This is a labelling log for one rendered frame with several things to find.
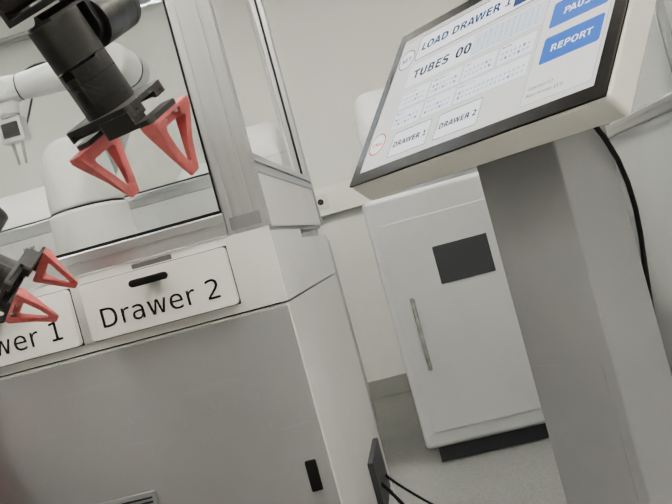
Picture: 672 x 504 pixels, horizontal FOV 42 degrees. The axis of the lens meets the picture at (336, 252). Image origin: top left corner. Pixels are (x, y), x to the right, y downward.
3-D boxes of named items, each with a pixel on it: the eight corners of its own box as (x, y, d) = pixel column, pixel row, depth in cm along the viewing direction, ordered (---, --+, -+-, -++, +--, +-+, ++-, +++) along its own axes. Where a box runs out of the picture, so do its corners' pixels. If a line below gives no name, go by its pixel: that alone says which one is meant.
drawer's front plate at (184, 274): (238, 303, 163) (223, 246, 163) (92, 342, 165) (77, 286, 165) (240, 302, 164) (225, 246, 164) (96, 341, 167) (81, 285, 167)
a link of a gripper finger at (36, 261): (61, 315, 149) (9, 293, 148) (75, 291, 155) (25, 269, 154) (73, 287, 146) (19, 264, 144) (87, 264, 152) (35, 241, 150)
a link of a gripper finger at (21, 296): (47, 341, 144) (-8, 318, 142) (62, 315, 150) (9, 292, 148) (59, 312, 140) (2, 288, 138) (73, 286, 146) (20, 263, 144)
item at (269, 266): (288, 300, 164) (268, 225, 163) (-204, 430, 173) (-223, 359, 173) (335, 272, 258) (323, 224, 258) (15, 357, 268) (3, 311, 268)
